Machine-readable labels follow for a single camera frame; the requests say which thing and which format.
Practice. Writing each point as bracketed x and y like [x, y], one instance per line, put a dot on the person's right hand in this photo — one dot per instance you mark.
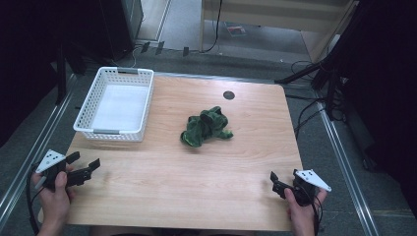
[301, 214]

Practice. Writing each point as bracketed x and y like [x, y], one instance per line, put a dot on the black cabinet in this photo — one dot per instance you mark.
[121, 23]

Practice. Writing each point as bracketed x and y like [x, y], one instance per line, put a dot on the black metal stand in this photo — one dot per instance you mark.
[65, 69]
[327, 75]

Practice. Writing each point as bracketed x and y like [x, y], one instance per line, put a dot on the red booklet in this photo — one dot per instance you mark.
[235, 30]

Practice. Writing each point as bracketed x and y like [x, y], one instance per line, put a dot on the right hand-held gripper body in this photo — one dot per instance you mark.
[306, 185]

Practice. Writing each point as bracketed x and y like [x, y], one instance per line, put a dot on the green plush toy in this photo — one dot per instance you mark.
[203, 128]

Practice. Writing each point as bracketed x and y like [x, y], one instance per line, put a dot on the white plastic basket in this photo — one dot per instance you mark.
[118, 108]

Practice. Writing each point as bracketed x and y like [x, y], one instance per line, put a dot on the small black floor strip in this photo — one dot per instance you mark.
[159, 47]
[145, 47]

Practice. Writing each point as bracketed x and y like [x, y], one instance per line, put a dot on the person's left hand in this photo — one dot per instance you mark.
[56, 200]

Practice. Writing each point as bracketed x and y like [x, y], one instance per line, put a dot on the light wooden shelf unit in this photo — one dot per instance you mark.
[278, 16]

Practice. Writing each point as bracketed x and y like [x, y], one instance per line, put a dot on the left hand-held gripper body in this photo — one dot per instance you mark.
[49, 161]

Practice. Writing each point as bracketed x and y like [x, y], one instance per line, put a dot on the metal floor rail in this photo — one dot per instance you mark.
[344, 170]
[29, 157]

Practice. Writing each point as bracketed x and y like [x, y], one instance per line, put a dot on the dark round table grommet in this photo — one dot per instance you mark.
[228, 95]

